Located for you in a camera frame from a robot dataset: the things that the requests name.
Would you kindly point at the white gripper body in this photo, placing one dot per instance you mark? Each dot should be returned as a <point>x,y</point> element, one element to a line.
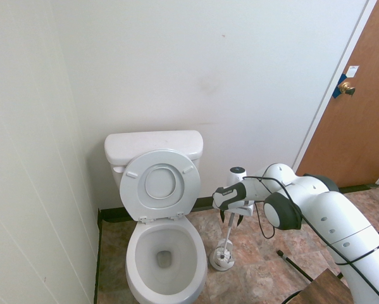
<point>244,209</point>

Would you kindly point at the white toilet seat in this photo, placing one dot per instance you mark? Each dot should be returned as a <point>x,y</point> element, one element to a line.
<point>132,196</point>

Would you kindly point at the white toilet bowl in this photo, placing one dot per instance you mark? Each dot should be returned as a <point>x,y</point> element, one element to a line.
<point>138,282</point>

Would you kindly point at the white toilet tank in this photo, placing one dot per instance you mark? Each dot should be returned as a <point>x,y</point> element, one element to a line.
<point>116,182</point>

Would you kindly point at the white toilet tank lid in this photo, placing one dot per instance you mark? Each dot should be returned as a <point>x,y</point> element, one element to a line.
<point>151,142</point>

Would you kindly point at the white toilet brush holder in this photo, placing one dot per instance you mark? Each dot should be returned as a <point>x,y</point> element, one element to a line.
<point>222,267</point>

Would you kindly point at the brown wooden door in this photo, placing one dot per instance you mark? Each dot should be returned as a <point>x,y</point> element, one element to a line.
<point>360,133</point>

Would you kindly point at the white toilet brush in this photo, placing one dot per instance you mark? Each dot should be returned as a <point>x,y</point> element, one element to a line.
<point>227,234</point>

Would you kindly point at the white door frame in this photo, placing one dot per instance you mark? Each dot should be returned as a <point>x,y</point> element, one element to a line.
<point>334,82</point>

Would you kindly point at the brown wooden table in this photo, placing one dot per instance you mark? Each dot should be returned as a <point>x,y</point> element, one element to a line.
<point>325,288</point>

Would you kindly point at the white paper label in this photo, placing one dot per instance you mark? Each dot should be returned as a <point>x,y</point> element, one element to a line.
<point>352,71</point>

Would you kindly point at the black baseboard beside toilet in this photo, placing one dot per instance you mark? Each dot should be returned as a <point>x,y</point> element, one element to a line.
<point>97,253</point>

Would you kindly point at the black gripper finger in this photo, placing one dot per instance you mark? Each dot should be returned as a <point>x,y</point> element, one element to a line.
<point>223,216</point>
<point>239,220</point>

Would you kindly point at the blue tape strip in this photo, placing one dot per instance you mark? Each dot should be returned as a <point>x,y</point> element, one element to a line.
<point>338,92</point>

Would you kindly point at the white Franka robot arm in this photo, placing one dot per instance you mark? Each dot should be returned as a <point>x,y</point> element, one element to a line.
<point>334,215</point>

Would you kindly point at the brass door knob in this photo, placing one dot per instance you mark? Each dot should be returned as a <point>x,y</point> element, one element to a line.
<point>345,87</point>

